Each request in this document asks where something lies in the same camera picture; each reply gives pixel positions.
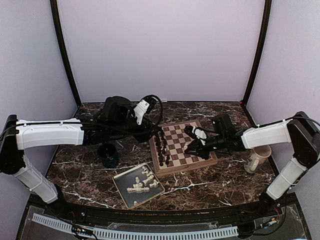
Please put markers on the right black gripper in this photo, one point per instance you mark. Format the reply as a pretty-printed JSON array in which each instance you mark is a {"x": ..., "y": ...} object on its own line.
[{"x": 198, "y": 147}]

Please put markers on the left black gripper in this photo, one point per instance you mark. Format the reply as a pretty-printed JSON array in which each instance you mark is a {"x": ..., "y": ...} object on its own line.
[{"x": 145, "y": 132}]

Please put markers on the wooden chess board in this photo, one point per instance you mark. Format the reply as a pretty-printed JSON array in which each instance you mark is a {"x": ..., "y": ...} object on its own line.
[{"x": 175, "y": 160}]

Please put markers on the metal tray wooden rim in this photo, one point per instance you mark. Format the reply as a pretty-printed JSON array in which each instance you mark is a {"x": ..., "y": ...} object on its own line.
[{"x": 124, "y": 180}]

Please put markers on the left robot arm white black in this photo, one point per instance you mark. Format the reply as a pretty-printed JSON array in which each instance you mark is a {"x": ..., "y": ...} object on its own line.
[{"x": 117, "y": 120}]

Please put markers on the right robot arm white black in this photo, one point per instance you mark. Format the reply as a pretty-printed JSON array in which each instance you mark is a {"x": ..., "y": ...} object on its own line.
[{"x": 300, "y": 131}]

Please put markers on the black chess pieces row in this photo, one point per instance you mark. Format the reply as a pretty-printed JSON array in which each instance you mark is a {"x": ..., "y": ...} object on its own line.
[{"x": 162, "y": 150}]

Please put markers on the white chess pieces pile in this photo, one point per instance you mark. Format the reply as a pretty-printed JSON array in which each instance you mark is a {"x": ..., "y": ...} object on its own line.
[{"x": 145, "y": 186}]

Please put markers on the dark blue mug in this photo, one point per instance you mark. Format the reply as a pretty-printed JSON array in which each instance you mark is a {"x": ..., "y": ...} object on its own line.
[{"x": 108, "y": 155}]

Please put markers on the cream white mug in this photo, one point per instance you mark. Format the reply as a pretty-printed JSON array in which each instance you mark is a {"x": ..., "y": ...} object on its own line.
[{"x": 258, "y": 156}]

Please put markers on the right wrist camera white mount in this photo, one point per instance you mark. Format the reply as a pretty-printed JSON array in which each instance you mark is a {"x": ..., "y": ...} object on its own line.
[{"x": 195, "y": 132}]

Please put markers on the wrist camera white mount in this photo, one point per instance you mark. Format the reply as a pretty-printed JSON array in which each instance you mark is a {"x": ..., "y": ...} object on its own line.
[
  {"x": 140, "y": 110},
  {"x": 195, "y": 132}
]

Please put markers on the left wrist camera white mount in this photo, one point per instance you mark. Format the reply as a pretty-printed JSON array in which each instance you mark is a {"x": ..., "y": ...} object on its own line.
[{"x": 140, "y": 110}]

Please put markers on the black front rail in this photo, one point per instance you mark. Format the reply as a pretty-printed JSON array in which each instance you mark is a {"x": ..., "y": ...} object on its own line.
[{"x": 102, "y": 215}]

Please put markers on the white slotted cable duct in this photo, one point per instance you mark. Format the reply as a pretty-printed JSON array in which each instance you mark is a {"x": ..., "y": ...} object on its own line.
[{"x": 135, "y": 232}]

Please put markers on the right black frame post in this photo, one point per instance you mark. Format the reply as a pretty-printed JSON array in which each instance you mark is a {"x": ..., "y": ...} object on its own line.
[{"x": 259, "y": 51}]

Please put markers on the black frame post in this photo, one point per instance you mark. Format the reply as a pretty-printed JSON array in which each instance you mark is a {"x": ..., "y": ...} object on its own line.
[
  {"x": 259, "y": 51},
  {"x": 63, "y": 51}
]

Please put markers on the left black frame post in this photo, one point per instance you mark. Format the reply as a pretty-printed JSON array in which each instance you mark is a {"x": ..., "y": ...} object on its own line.
[{"x": 63, "y": 51}]

